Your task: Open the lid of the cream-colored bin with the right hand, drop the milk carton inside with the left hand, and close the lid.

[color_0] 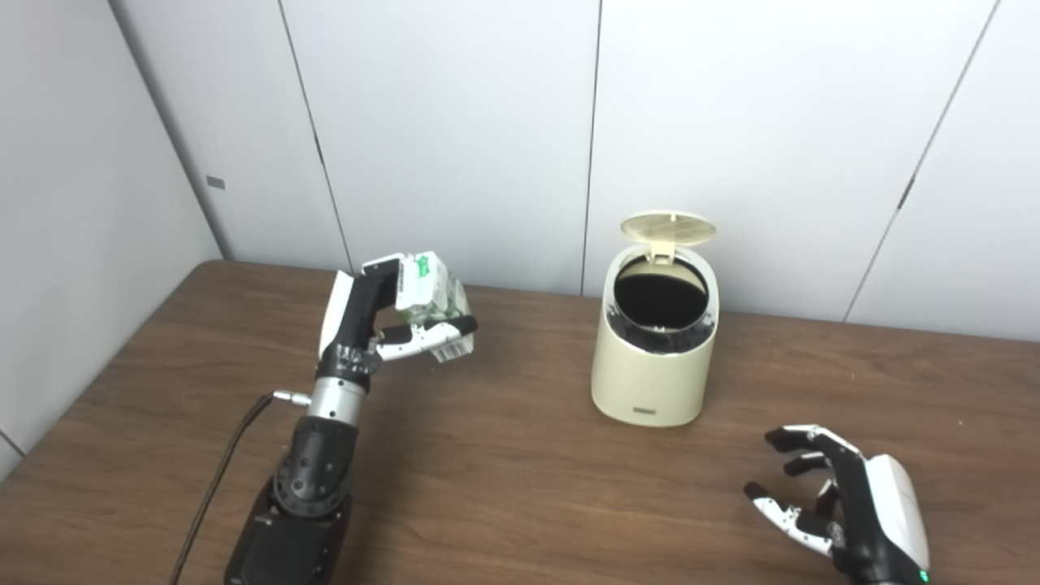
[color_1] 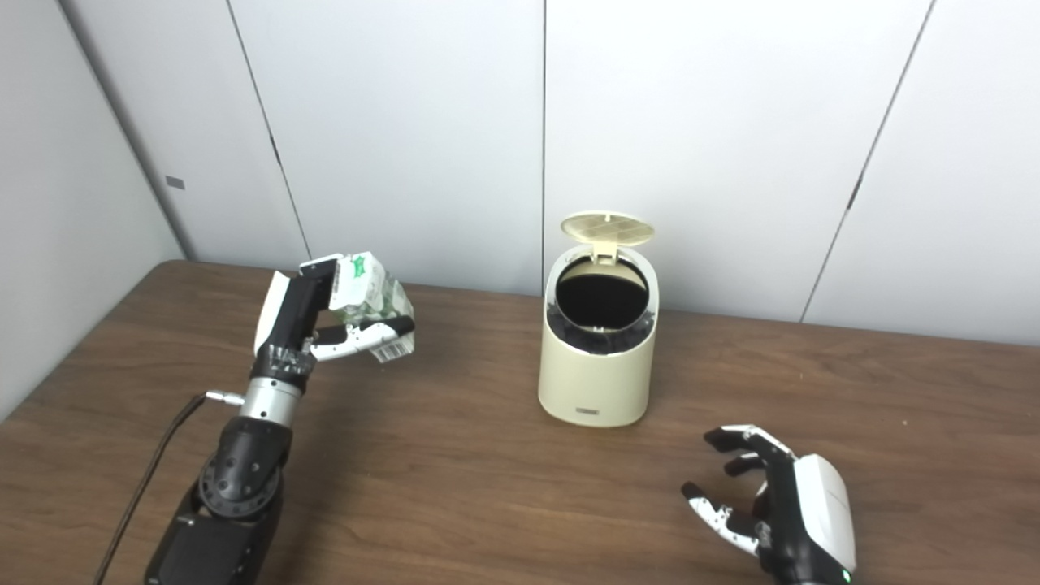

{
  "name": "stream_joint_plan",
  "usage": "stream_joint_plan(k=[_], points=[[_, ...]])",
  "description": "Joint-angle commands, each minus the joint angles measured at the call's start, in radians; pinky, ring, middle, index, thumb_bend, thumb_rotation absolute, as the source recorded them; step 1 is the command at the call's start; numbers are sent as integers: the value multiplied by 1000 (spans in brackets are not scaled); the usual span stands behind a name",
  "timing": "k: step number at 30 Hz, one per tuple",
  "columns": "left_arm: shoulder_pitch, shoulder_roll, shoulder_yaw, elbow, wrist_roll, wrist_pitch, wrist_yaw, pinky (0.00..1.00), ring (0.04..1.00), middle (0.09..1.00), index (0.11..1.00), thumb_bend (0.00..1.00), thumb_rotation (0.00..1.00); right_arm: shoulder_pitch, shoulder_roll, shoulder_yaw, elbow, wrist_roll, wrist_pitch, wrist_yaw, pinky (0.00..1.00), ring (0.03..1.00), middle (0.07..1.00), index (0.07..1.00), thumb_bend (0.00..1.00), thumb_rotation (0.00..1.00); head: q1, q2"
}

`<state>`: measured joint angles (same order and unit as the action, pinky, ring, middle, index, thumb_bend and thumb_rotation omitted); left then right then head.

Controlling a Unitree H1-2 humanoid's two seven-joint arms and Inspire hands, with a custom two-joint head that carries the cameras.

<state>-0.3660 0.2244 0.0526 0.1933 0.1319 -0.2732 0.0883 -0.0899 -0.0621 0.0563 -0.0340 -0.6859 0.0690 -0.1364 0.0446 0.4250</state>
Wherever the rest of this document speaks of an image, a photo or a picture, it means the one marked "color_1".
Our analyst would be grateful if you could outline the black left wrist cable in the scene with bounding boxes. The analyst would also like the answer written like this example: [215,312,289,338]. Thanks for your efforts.
[93,391,245,585]

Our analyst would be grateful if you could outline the cream round bin lid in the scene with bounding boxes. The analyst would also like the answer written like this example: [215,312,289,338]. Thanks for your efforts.
[561,211,656,265]

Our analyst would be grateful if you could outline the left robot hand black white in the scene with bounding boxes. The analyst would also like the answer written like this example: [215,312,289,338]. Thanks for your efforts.
[250,253,416,389]

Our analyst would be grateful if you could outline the cream-colored round bin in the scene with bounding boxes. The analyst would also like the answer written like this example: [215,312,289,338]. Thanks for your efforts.
[538,246,659,428]

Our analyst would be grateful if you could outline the green white milk carton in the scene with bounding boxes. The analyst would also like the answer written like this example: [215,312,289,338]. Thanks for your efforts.
[329,252,416,362]

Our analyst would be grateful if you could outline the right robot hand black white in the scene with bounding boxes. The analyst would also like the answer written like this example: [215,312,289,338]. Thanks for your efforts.
[681,424,858,585]

